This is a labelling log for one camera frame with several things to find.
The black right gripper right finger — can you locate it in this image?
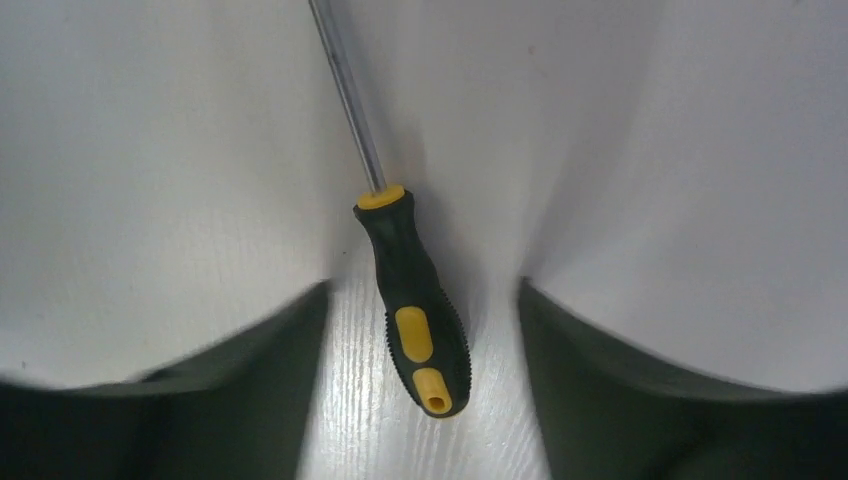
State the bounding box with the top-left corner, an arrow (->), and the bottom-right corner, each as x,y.
517,279 -> 847,479

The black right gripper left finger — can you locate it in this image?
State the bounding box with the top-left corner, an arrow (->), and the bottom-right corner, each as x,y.
1,281 -> 330,479

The black and yellow screwdriver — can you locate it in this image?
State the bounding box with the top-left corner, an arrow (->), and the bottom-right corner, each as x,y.
309,1 -> 472,418

